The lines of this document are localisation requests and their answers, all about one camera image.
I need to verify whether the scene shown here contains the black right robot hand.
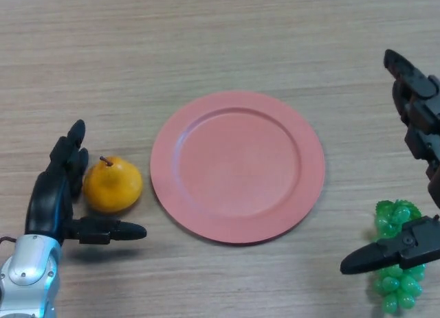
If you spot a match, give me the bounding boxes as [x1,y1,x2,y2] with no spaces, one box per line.
[340,49,440,275]

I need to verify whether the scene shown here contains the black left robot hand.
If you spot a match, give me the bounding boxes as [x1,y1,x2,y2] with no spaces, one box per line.
[25,119,148,245]

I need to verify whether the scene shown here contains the yellow pear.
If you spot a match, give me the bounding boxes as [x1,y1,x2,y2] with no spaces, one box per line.
[82,155,144,214]

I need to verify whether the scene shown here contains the pink round plate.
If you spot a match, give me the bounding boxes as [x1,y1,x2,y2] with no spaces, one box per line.
[150,90,326,246]

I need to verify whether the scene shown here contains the green grape bunch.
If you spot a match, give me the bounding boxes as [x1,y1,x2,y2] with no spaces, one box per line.
[373,199,426,314]

